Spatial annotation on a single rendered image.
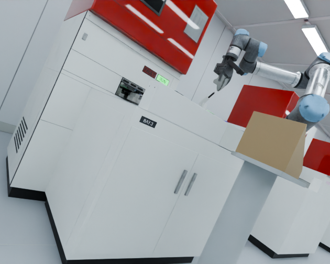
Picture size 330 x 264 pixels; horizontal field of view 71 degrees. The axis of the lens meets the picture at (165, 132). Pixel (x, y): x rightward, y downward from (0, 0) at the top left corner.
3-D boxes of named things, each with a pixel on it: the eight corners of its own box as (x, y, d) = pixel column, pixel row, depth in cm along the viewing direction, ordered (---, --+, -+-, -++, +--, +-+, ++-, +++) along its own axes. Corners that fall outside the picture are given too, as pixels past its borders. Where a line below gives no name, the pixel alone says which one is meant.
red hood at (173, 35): (63, 21, 191) (92, -47, 189) (140, 69, 241) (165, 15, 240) (91, 8, 131) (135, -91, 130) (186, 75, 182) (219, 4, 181)
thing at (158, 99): (137, 106, 111) (149, 79, 111) (207, 140, 145) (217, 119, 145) (146, 110, 103) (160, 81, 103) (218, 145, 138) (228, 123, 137)
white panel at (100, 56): (59, 72, 138) (87, 10, 138) (160, 119, 189) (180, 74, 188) (60, 72, 136) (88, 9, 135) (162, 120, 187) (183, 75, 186)
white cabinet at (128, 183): (39, 203, 151) (90, 87, 149) (151, 216, 210) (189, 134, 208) (58, 279, 100) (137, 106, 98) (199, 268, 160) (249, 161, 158)
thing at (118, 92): (114, 94, 159) (120, 81, 159) (162, 117, 187) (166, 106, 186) (116, 94, 158) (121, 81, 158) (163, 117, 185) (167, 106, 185)
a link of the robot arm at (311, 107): (306, 137, 110) (325, 76, 139) (330, 119, 97) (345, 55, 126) (283, 124, 112) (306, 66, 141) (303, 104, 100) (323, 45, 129)
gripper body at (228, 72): (220, 78, 139) (228, 59, 138) (231, 79, 132) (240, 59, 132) (212, 72, 134) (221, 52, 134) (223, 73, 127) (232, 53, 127)
